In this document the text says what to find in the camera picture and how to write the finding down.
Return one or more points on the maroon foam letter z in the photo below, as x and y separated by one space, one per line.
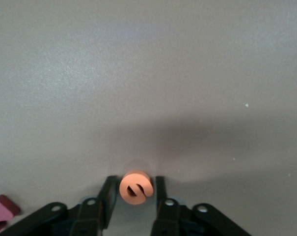
3 209

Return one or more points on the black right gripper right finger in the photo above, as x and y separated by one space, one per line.
172 218

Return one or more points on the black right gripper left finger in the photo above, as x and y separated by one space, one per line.
89 216

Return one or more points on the orange foam letter e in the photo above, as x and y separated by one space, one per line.
136 179

